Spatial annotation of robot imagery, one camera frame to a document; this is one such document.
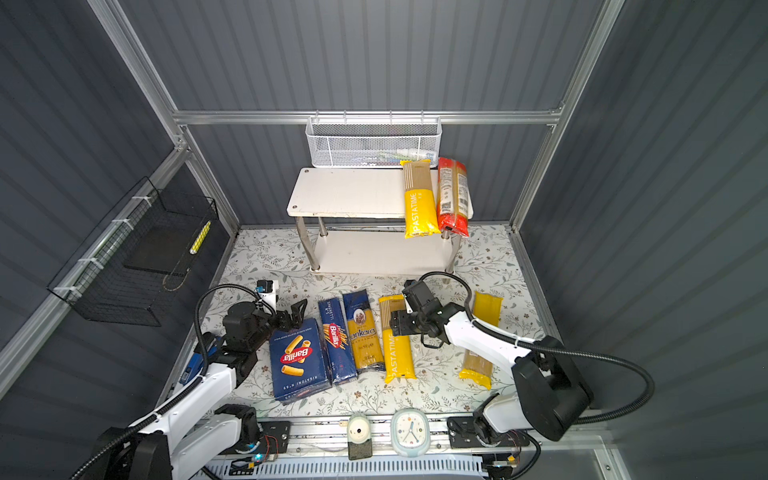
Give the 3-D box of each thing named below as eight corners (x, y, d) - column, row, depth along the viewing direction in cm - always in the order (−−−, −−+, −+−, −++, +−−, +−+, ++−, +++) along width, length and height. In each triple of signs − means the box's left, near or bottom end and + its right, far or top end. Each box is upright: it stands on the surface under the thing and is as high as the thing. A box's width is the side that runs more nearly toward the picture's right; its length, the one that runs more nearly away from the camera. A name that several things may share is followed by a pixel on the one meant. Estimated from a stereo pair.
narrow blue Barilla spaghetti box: (334, 386, 83) (332, 381, 80) (321, 308, 99) (318, 301, 96) (359, 378, 85) (357, 373, 81) (341, 303, 101) (340, 296, 97)
